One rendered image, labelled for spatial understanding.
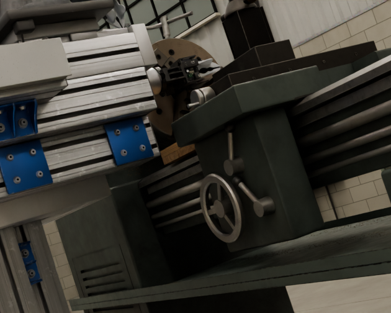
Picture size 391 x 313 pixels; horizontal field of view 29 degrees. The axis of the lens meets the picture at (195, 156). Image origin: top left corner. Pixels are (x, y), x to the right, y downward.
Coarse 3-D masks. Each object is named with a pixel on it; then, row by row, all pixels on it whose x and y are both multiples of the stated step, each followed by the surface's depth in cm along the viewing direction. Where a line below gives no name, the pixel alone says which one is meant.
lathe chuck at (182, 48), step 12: (168, 48) 224; (180, 48) 225; (192, 48) 227; (156, 96) 218; (168, 96) 220; (168, 108) 219; (156, 120) 217; (168, 120) 218; (156, 132) 219; (168, 132) 217; (168, 144) 226
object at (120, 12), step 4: (116, 0) 230; (116, 4) 231; (116, 8) 232; (120, 8) 230; (124, 8) 228; (116, 12) 232; (120, 12) 231; (124, 12) 229; (120, 16) 232; (120, 20) 232; (120, 24) 231
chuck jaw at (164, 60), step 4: (156, 48) 217; (156, 52) 217; (160, 52) 217; (156, 56) 217; (160, 56) 217; (164, 56) 218; (160, 60) 217; (164, 60) 218; (168, 60) 216; (172, 60) 216; (156, 64) 217; (160, 64) 217; (164, 64) 215; (168, 64) 215
